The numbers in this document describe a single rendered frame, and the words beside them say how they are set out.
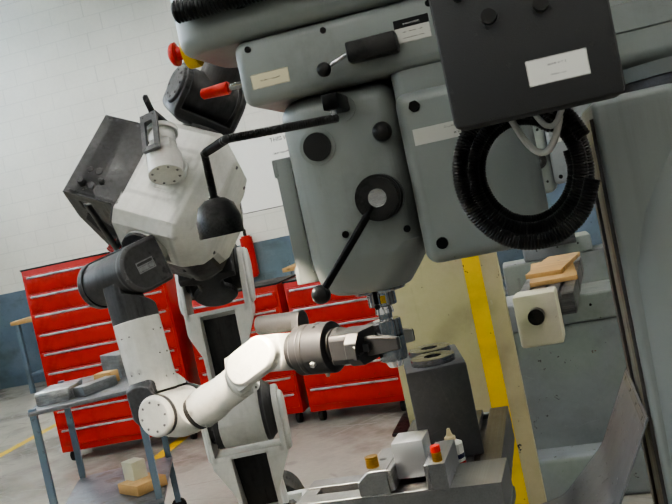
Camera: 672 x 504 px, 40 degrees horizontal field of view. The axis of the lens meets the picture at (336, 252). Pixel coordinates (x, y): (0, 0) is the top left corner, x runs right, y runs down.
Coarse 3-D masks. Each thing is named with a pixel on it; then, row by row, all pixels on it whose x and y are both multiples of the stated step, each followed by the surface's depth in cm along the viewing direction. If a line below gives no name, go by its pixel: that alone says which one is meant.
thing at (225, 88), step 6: (216, 84) 163; (222, 84) 162; (228, 84) 163; (234, 84) 162; (240, 84) 162; (204, 90) 163; (210, 90) 163; (216, 90) 163; (222, 90) 162; (228, 90) 163; (204, 96) 164; (210, 96) 163; (216, 96) 164
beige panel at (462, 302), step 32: (480, 256) 318; (416, 288) 324; (448, 288) 321; (480, 288) 318; (416, 320) 325; (448, 320) 322; (480, 320) 320; (480, 352) 321; (512, 352) 319; (480, 384) 322; (512, 384) 320; (512, 416) 321; (512, 480) 323
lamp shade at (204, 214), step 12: (204, 204) 144; (216, 204) 143; (228, 204) 144; (204, 216) 143; (216, 216) 142; (228, 216) 143; (240, 216) 145; (204, 228) 143; (216, 228) 142; (228, 228) 143; (240, 228) 144
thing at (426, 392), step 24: (408, 360) 193; (432, 360) 181; (456, 360) 182; (408, 384) 180; (432, 384) 180; (456, 384) 180; (432, 408) 180; (456, 408) 180; (432, 432) 180; (456, 432) 180
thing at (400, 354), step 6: (378, 330) 149; (384, 330) 149; (390, 330) 149; (396, 330) 149; (402, 330) 150; (402, 336) 150; (402, 342) 150; (402, 348) 150; (384, 354) 150; (390, 354) 149; (396, 354) 149; (402, 354) 149; (384, 360) 150; (390, 360) 149; (396, 360) 149
